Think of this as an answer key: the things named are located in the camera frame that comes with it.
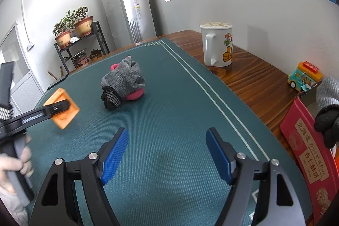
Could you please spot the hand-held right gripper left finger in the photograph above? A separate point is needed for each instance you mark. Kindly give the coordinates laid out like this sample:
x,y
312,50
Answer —
x,y
115,154

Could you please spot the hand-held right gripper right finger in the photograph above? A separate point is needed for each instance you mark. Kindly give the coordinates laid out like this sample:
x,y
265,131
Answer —
x,y
219,154

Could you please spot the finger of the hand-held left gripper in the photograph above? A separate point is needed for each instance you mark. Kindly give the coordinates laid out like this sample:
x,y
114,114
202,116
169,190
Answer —
x,y
39,116

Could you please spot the orange soft toy cube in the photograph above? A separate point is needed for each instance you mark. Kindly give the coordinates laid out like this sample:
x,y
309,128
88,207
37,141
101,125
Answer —
x,y
66,117

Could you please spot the red cardboard box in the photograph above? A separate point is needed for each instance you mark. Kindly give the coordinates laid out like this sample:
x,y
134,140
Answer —
x,y
304,141

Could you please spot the black glove with grey cuff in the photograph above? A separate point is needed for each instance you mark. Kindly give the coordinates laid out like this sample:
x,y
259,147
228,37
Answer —
x,y
328,114

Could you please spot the person's left forearm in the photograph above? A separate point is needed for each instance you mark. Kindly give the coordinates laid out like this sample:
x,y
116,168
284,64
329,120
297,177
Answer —
x,y
10,204

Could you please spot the wooden desktop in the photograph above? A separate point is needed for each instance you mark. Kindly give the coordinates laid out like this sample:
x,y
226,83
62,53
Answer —
x,y
251,77

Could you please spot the person's left hand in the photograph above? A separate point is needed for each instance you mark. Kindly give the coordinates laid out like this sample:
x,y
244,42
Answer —
x,y
26,159

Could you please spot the white door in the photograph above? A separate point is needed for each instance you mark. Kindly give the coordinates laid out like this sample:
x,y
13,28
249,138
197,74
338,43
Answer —
x,y
26,83

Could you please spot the wooden stick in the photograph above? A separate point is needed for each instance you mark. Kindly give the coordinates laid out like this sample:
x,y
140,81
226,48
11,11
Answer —
x,y
52,75

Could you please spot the notched wooden ruler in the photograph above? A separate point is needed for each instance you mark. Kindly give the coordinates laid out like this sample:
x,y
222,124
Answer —
x,y
62,70

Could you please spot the pink rubber toy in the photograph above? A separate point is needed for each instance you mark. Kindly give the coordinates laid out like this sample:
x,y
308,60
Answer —
x,y
135,95

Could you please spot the green desk mat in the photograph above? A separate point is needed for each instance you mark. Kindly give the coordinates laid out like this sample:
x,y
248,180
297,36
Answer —
x,y
172,109

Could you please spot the dark patterned plant pot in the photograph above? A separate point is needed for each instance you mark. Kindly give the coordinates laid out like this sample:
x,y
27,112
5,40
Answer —
x,y
80,60

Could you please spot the bonsai in low clay pot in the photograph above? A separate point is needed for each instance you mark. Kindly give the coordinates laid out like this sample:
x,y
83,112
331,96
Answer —
x,y
63,39

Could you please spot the grey knit glove striped fingers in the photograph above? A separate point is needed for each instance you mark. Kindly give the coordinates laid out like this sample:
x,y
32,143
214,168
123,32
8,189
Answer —
x,y
124,77

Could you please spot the white flower ornament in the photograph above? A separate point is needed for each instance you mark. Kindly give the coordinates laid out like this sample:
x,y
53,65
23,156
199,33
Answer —
x,y
74,40

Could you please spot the small succulent in pot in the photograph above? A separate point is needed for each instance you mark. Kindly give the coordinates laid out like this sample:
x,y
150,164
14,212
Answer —
x,y
95,56

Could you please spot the small leafy potted plant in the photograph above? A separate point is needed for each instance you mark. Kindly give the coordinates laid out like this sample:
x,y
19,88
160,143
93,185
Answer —
x,y
70,18

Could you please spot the bonsai in tall clay pot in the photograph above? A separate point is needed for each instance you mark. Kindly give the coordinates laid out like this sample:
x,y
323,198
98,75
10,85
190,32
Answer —
x,y
84,26

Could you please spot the black metal plant rack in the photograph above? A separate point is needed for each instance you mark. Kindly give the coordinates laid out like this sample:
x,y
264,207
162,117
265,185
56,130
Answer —
x,y
102,38

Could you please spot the white mug with flower print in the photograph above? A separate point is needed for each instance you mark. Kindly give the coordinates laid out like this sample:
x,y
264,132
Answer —
x,y
214,48

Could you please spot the colourful toy truck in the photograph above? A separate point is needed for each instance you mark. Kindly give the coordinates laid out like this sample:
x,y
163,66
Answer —
x,y
302,77

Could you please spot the white wall socket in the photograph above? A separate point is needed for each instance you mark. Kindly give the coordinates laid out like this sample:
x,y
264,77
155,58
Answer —
x,y
30,46

